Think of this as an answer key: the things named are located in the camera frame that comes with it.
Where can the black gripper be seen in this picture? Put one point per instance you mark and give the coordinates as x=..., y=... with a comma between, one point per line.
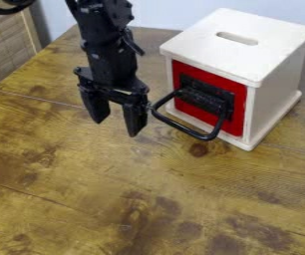
x=109, y=80

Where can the red wooden drawer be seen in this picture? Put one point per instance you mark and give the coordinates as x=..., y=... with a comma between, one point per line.
x=204, y=94

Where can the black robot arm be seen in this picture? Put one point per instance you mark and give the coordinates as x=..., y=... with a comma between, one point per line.
x=103, y=16

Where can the white wooden box cabinet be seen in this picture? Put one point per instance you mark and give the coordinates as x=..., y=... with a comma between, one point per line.
x=253, y=50

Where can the wooden panel at left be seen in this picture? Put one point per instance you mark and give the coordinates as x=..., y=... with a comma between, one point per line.
x=19, y=40

